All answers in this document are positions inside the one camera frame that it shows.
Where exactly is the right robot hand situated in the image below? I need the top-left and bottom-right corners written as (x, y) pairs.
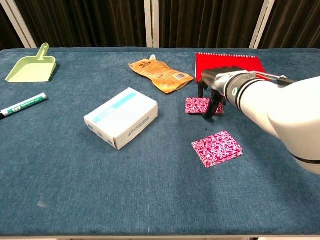
top-left (197, 66), bottom-right (249, 120)

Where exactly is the red spiral notebook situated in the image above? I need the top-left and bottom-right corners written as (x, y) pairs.
top-left (194, 52), bottom-right (266, 84)

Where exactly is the orange spout pouch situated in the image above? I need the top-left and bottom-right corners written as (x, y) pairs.
top-left (128, 54), bottom-right (195, 95)

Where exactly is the white cardboard box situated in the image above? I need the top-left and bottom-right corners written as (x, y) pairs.
top-left (83, 87), bottom-right (159, 151)

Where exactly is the blue fabric table cover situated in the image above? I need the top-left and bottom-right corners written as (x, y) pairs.
top-left (0, 46), bottom-right (320, 237)

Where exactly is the dark pleated curtain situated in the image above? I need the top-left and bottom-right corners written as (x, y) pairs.
top-left (0, 0), bottom-right (320, 51)

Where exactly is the light green plastic dustpan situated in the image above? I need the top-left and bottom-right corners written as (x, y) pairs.
top-left (5, 42), bottom-right (57, 83)

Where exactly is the green and white marker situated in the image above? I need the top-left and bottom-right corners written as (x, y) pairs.
top-left (0, 92), bottom-right (48, 120)

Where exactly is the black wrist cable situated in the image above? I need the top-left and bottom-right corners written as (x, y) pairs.
top-left (249, 70), bottom-right (297, 88)

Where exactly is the white metal frame post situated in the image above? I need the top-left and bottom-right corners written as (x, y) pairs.
top-left (249, 0), bottom-right (273, 49)
top-left (0, 0), bottom-right (38, 49)
top-left (143, 0), bottom-right (160, 48)

